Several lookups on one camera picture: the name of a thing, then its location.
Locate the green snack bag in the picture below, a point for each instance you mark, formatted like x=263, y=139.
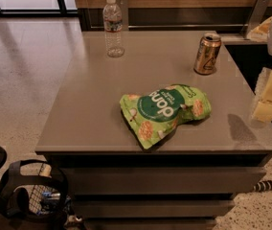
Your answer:
x=154, y=116

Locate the metal bracket right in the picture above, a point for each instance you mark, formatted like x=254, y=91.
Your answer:
x=255, y=17

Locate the clear plastic water bottle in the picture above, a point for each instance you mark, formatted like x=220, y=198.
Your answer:
x=113, y=25

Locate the grey drawer cabinet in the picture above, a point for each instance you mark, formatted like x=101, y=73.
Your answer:
x=192, y=176

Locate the striped pole on floor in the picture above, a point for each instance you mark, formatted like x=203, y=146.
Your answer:
x=263, y=186

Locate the black mesh basket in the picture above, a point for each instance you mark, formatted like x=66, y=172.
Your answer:
x=35, y=192

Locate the metal bracket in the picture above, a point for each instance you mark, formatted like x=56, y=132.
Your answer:
x=255, y=17
x=123, y=4

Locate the gold soda can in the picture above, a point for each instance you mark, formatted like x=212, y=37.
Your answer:
x=208, y=50

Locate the metal bracket left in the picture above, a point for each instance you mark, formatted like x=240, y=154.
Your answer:
x=123, y=4

